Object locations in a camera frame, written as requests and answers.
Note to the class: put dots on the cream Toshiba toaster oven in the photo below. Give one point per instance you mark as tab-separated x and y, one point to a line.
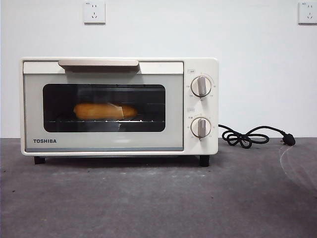
201	64

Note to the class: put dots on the white wall socket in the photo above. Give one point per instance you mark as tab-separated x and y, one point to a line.
94	12
308	12

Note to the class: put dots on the yellow toy corn cob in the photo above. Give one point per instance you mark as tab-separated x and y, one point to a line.
99	111

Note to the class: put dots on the cream oven knob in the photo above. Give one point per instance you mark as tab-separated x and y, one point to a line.
201	86
201	127

